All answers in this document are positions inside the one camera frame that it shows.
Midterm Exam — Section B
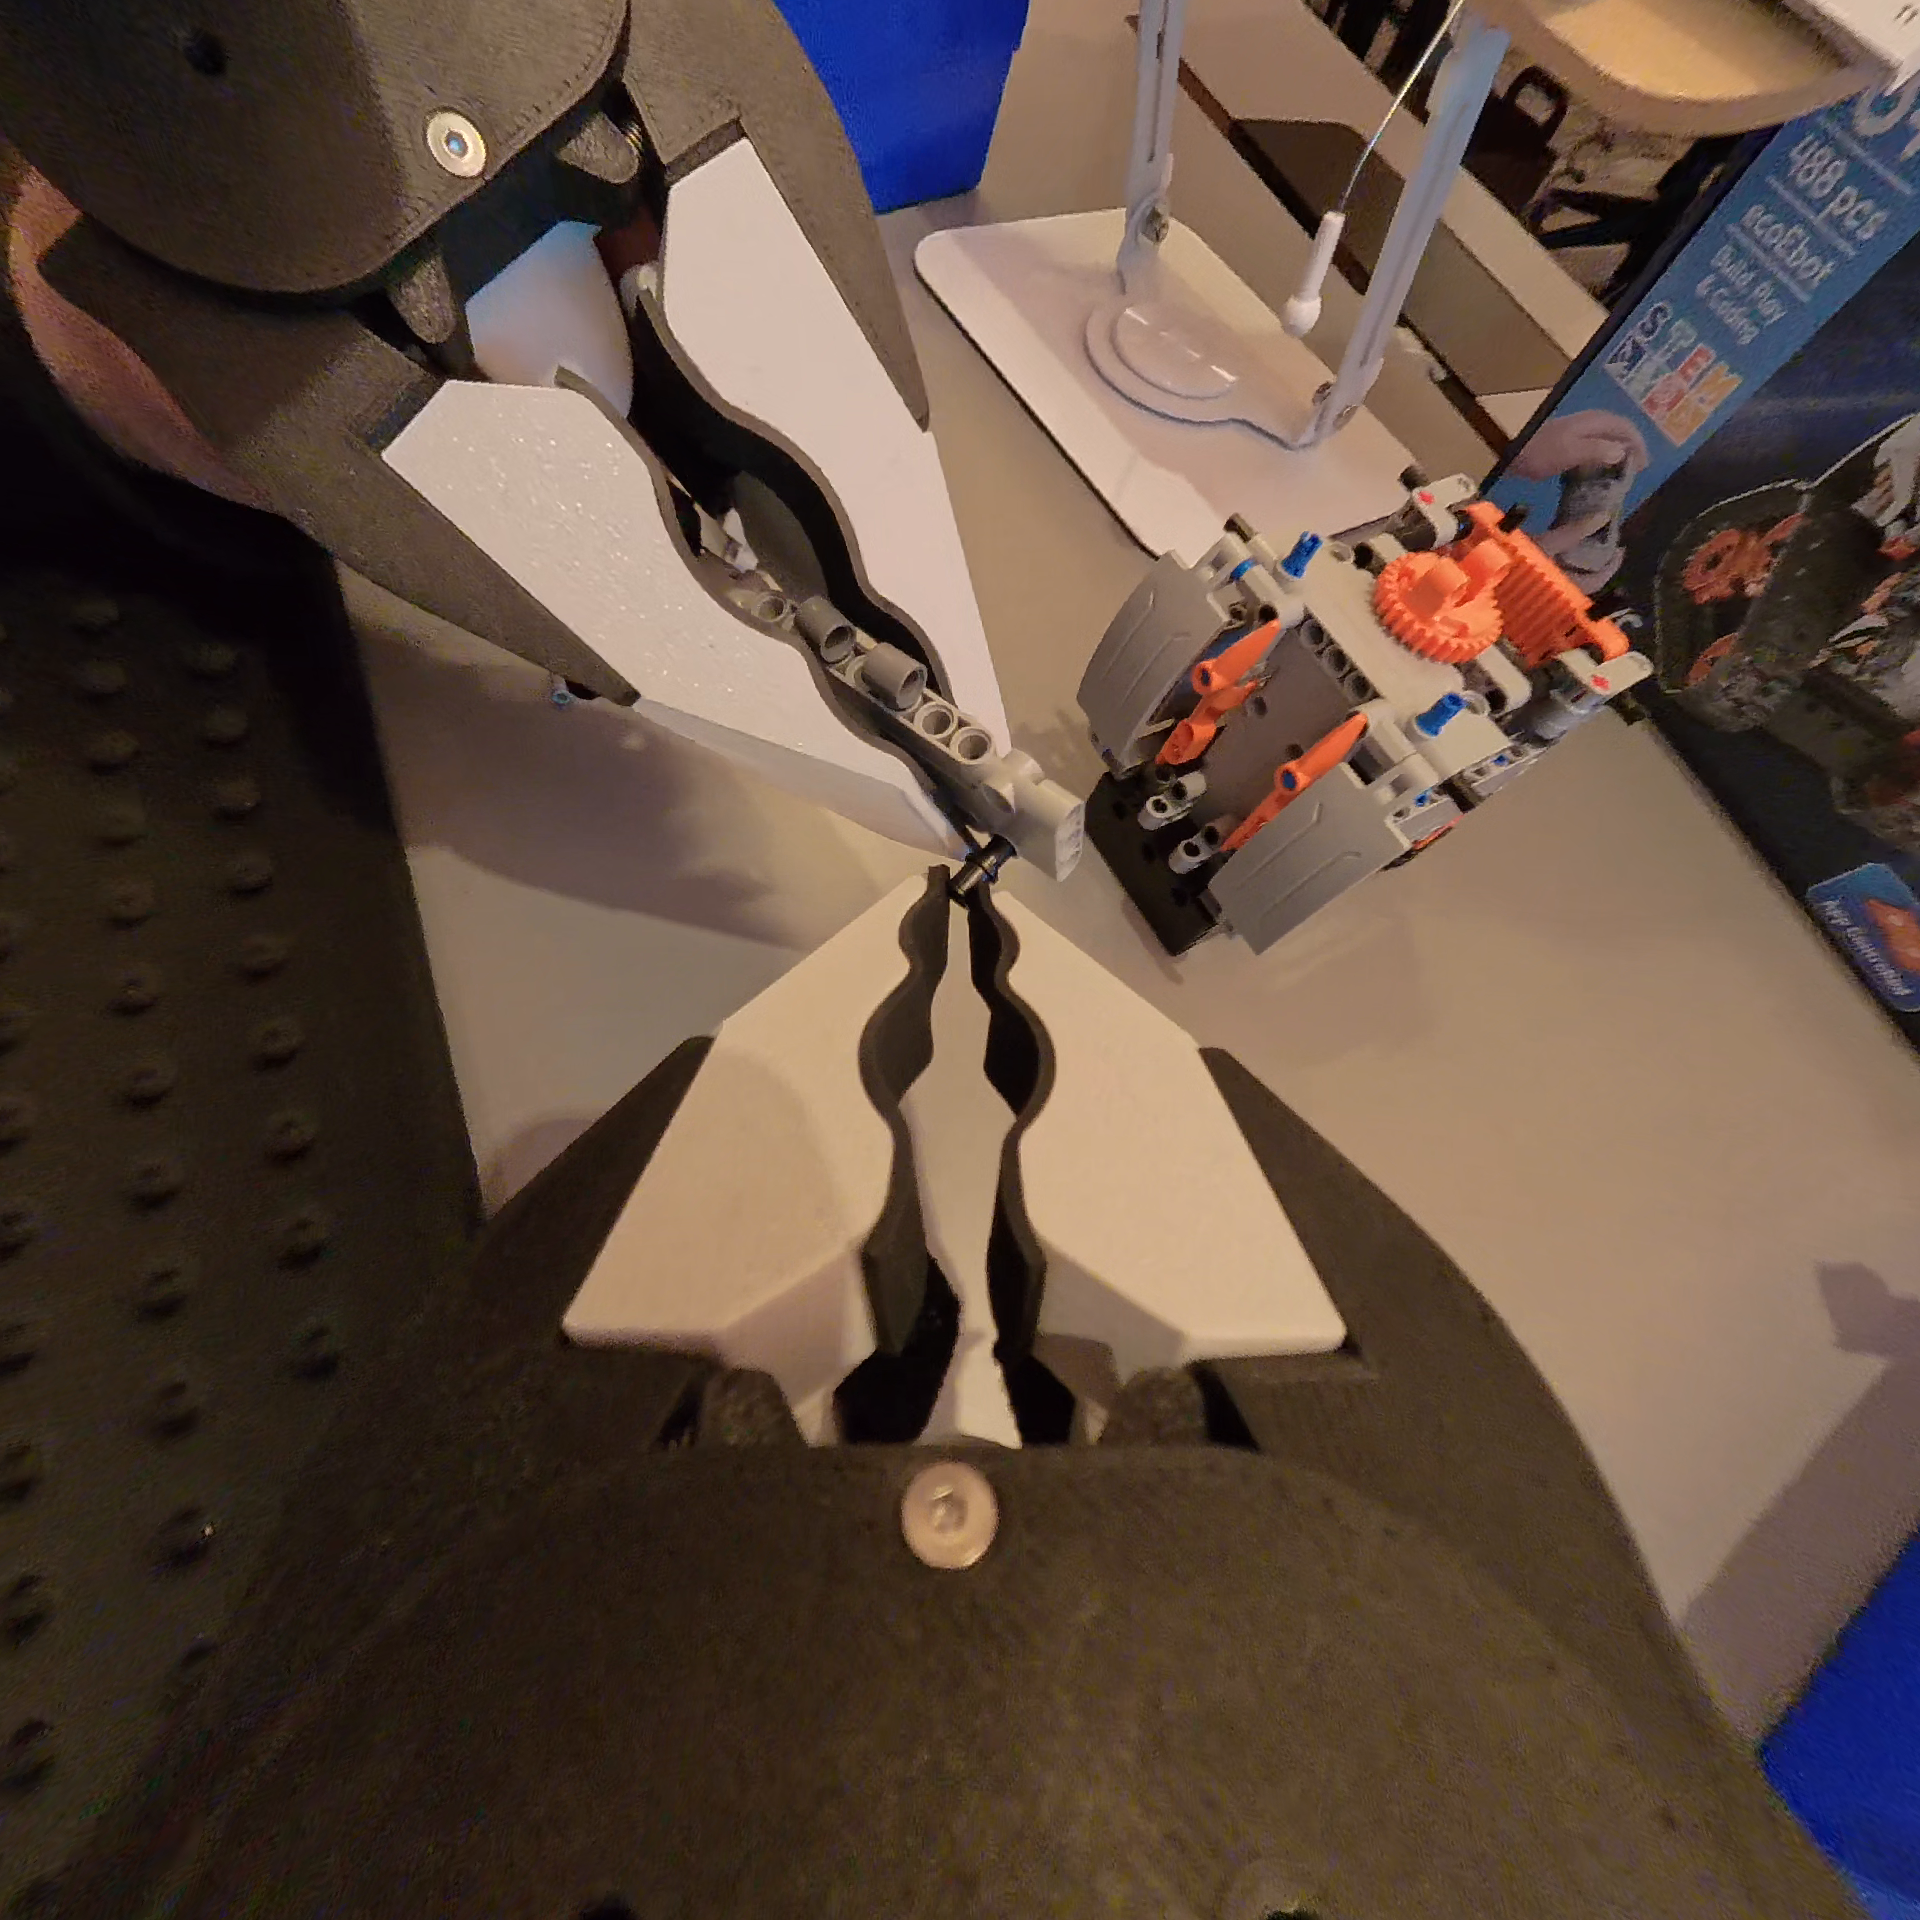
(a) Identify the blue toy set box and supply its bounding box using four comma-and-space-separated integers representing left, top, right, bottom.
1475, 59, 1920, 1051

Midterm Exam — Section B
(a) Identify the white stand with base plate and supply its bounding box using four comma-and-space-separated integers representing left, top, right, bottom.
913, 0, 1920, 553

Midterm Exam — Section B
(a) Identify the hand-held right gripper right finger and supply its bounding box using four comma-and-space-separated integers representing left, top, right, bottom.
961, 887, 1349, 1444

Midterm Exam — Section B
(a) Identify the black studded foam pad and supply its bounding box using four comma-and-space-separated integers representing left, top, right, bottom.
0, 496, 488, 1920

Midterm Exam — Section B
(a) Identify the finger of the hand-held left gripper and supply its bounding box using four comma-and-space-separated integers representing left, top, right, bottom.
632, 140, 1017, 762
378, 221, 963, 859

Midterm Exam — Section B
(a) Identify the dark wooden table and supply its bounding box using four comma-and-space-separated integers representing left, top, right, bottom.
1177, 59, 1608, 443

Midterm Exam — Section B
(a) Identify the black chair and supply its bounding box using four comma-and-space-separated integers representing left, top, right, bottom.
1499, 66, 1769, 296

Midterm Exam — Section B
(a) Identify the grey orange toy brick model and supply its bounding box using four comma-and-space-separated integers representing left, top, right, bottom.
1077, 472, 1654, 963

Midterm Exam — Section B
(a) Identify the light grey holed brick beam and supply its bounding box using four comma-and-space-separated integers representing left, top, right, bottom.
697, 509, 1086, 885

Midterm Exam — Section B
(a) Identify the person's left hand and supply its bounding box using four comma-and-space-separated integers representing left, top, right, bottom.
0, 143, 278, 513

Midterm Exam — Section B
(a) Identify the instruction booklet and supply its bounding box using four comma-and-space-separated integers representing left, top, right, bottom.
1782, 0, 1920, 65

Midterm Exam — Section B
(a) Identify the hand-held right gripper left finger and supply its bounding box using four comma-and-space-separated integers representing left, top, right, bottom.
561, 872, 961, 1444

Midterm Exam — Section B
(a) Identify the blue plastic bin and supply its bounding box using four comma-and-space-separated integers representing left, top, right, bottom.
771, 0, 1030, 218
1759, 1559, 1920, 1920

